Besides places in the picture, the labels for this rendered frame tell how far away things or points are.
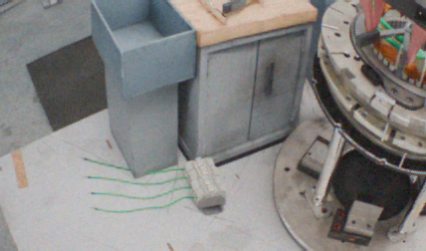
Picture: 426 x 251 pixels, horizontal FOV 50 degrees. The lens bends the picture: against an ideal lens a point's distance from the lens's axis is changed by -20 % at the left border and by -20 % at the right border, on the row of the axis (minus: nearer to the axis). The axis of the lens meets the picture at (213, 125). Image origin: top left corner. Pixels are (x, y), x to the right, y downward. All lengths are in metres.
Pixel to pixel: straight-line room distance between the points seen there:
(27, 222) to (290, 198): 0.45
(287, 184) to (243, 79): 0.19
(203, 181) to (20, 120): 1.46
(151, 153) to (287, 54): 0.26
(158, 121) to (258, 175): 0.20
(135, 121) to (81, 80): 1.50
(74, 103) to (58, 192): 1.31
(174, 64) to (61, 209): 0.32
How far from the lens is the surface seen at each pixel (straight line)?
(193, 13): 0.76
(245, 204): 0.88
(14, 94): 2.36
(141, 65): 0.72
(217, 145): 0.90
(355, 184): 0.94
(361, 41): 0.57
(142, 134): 0.84
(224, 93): 0.82
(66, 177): 0.93
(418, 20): 0.53
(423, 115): 0.64
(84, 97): 2.22
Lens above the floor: 1.49
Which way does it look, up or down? 45 degrees down
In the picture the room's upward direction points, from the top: 4 degrees clockwise
